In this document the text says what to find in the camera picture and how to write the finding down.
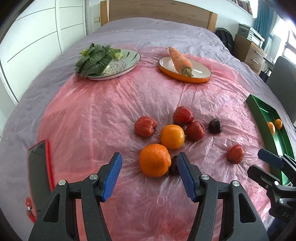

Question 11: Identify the large orange tangerine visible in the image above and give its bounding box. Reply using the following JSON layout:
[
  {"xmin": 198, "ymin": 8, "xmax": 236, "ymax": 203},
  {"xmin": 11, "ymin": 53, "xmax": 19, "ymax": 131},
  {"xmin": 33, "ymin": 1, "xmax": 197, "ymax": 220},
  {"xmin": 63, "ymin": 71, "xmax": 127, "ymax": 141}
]
[{"xmin": 267, "ymin": 121, "xmax": 275, "ymax": 136}]

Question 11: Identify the lone small red apple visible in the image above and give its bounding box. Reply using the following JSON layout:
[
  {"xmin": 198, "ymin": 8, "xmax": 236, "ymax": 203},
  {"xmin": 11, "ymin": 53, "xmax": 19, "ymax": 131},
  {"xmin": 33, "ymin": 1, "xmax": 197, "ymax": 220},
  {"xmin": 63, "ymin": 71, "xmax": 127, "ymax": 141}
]
[{"xmin": 227, "ymin": 144, "xmax": 244, "ymax": 164}]

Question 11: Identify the dark plum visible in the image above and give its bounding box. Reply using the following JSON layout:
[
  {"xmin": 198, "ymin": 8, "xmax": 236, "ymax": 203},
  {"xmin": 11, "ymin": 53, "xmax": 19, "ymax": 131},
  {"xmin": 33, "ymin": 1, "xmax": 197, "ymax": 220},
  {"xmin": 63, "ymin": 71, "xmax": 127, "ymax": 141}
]
[
  {"xmin": 169, "ymin": 156, "xmax": 180, "ymax": 176},
  {"xmin": 208, "ymin": 118, "xmax": 222, "ymax": 134}
]

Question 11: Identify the yellow orange fruit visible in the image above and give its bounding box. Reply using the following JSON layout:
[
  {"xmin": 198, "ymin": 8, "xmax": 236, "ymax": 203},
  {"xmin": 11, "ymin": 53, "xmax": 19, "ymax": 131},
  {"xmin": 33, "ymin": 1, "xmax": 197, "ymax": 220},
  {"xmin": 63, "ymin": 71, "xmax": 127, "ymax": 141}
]
[{"xmin": 160, "ymin": 125, "xmax": 185, "ymax": 150}]

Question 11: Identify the green rectangular tray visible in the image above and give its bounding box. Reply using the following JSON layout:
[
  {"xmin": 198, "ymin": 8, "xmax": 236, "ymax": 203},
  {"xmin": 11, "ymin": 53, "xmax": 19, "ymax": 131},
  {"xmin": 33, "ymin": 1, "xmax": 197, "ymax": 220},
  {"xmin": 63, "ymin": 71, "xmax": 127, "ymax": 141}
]
[{"xmin": 245, "ymin": 93, "xmax": 296, "ymax": 186}]

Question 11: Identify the smartphone with red case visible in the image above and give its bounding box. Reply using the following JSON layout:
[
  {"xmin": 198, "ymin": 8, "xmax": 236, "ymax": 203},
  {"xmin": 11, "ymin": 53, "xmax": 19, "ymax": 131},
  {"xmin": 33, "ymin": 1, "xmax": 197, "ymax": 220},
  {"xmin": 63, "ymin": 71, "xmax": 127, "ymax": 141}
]
[{"xmin": 28, "ymin": 140, "xmax": 54, "ymax": 213}]

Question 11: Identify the grey chair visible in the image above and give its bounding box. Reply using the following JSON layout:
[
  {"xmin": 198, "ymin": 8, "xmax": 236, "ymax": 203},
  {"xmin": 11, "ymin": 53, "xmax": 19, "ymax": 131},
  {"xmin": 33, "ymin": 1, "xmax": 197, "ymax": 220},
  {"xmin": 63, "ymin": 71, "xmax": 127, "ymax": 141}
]
[{"xmin": 266, "ymin": 56, "xmax": 296, "ymax": 123}]

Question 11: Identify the purple bed cover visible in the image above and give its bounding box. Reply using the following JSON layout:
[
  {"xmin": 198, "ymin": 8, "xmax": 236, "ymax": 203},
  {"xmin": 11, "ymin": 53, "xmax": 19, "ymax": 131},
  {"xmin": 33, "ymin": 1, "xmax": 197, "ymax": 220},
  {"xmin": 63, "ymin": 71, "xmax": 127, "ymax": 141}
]
[{"xmin": 1, "ymin": 18, "xmax": 295, "ymax": 240}]

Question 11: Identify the wooden dresser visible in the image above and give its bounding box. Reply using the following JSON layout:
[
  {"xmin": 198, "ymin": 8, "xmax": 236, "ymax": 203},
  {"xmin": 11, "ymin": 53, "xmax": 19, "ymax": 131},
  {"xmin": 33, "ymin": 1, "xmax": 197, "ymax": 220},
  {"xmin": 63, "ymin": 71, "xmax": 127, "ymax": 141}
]
[{"xmin": 233, "ymin": 35, "xmax": 267, "ymax": 75}]

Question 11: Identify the orange oval dish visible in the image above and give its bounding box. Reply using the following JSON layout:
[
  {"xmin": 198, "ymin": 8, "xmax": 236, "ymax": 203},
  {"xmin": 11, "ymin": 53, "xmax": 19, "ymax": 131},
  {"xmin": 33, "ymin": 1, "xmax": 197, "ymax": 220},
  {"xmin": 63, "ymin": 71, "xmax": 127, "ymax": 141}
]
[{"xmin": 159, "ymin": 57, "xmax": 212, "ymax": 84}]

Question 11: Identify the pink plastic sheet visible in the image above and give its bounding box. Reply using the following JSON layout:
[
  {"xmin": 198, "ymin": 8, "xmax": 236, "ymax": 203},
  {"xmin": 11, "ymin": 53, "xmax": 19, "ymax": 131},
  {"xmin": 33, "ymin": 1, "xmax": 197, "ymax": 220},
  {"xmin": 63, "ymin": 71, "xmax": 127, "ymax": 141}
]
[{"xmin": 37, "ymin": 48, "xmax": 270, "ymax": 240}]

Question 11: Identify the carrot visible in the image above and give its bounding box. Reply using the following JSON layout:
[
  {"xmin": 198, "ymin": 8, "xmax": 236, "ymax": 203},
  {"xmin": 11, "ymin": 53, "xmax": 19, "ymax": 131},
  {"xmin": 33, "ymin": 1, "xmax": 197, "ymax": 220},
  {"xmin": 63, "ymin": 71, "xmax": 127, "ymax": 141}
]
[{"xmin": 168, "ymin": 47, "xmax": 193, "ymax": 77}]

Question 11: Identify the black backpack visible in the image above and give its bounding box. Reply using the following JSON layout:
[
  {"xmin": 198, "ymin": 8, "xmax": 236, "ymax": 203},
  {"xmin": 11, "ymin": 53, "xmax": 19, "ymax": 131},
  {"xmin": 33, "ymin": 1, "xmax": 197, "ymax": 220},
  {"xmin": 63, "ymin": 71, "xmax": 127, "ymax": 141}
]
[{"xmin": 215, "ymin": 28, "xmax": 234, "ymax": 55}]

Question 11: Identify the grey printer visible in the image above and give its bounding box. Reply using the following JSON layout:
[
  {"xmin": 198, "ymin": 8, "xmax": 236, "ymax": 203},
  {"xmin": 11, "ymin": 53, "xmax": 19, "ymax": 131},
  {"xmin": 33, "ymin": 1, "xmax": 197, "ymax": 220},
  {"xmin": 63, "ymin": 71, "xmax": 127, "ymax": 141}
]
[{"xmin": 237, "ymin": 24, "xmax": 265, "ymax": 48}]

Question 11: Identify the teal curtain right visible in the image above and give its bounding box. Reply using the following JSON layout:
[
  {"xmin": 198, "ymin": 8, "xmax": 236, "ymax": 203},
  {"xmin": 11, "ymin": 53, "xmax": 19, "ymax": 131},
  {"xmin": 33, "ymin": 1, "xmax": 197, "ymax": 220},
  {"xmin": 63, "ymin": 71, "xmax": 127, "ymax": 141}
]
[{"xmin": 253, "ymin": 1, "xmax": 278, "ymax": 49}]

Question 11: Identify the row of books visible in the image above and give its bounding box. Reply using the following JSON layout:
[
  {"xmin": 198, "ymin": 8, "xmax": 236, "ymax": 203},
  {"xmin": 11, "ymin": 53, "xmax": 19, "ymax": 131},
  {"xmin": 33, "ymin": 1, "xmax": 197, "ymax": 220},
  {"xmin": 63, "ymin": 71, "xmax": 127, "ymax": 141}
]
[{"xmin": 231, "ymin": 0, "xmax": 253, "ymax": 15}]

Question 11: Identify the leafy bok choy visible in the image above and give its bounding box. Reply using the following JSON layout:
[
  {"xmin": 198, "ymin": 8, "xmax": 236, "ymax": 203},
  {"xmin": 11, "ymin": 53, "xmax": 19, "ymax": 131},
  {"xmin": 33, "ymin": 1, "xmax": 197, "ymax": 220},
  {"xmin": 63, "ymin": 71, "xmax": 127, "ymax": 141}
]
[{"xmin": 75, "ymin": 43, "xmax": 112, "ymax": 78}]

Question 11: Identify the patterned round plate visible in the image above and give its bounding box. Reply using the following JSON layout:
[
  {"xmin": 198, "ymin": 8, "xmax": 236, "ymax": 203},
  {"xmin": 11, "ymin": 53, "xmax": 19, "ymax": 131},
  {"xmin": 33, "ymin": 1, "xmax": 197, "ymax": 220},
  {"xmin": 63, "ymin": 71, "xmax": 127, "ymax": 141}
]
[{"xmin": 87, "ymin": 49, "xmax": 141, "ymax": 81}]

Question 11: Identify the small bok choy piece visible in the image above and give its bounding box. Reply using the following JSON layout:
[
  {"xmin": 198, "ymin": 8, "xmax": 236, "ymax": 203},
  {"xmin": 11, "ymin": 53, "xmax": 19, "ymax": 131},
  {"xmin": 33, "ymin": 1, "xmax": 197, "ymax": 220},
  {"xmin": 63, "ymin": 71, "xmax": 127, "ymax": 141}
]
[{"xmin": 108, "ymin": 48, "xmax": 123, "ymax": 61}]

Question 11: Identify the white wardrobe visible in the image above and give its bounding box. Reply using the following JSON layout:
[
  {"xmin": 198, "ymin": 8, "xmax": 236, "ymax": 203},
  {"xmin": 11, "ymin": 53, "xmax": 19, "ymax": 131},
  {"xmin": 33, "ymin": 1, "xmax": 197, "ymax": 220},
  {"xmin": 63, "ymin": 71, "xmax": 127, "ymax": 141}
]
[{"xmin": 1, "ymin": 1, "xmax": 86, "ymax": 101}]

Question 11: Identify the wooden headboard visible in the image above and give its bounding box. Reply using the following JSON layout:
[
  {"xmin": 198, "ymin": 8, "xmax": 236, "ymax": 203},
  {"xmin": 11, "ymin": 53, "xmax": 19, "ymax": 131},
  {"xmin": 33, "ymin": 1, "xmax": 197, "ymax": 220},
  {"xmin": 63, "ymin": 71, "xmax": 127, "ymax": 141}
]
[{"xmin": 100, "ymin": 0, "xmax": 218, "ymax": 32}]

